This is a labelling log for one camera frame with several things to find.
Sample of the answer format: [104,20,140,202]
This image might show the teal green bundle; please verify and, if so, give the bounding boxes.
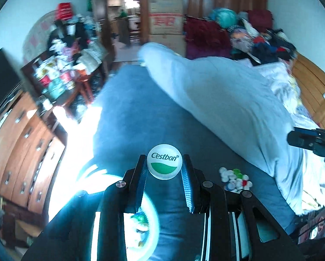
[210,8,237,29]

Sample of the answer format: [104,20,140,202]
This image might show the black television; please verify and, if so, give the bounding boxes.
[0,47,23,125]

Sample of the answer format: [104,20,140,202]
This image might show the dark red blanket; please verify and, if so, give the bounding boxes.
[184,16,231,59]

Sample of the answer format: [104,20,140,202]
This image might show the red-printed cardboard box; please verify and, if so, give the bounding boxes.
[149,12,184,35]

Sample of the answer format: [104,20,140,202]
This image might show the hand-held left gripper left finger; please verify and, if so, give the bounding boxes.
[22,154,148,261]

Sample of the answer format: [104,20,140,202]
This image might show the teal perforated plastic basket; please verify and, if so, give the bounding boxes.
[77,160,162,261]

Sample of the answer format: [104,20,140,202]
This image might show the light blue blanket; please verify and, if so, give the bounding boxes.
[138,42,307,215]

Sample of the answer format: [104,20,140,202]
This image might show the dark wooden door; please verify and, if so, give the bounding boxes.
[92,0,116,63]

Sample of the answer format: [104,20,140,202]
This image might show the white floral quilt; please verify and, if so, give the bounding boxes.
[256,60,325,218]

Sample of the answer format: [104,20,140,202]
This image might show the printed cardboard box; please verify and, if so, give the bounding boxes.
[14,219,43,248]

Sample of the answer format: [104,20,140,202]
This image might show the mixed colourful clothes heap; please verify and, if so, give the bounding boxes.
[230,9,297,63]

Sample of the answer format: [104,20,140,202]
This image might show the plain cardboard box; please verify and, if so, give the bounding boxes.
[149,34,186,56]
[148,0,184,13]

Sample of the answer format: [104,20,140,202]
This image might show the wooden dresser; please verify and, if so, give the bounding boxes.
[0,90,66,215]

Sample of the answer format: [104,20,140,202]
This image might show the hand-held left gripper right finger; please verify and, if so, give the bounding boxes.
[180,154,307,261]

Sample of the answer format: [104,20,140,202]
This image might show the red box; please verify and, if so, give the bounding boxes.
[57,3,76,19]

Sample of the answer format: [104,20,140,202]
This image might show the small group of bottle caps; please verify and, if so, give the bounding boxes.
[219,167,253,192]

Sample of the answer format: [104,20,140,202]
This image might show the white green-printed bottle cap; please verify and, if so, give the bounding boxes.
[147,144,183,180]

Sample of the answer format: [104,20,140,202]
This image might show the green bag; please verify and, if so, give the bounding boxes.
[47,77,67,98]

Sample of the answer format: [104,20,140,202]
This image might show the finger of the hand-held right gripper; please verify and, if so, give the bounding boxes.
[294,127,325,140]
[287,132,325,166]

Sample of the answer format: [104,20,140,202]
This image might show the wooden headboard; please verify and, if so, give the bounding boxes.
[291,52,325,131]

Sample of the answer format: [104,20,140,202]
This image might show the red and white bucket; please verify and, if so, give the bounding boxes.
[60,71,76,90]

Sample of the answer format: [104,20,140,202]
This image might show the black clothes pile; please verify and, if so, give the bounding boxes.
[48,16,98,49]

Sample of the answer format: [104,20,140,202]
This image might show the woven mesh bag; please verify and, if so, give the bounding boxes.
[81,43,108,74]

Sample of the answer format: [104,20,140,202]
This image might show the dark wooden side table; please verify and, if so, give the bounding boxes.
[21,57,108,108]

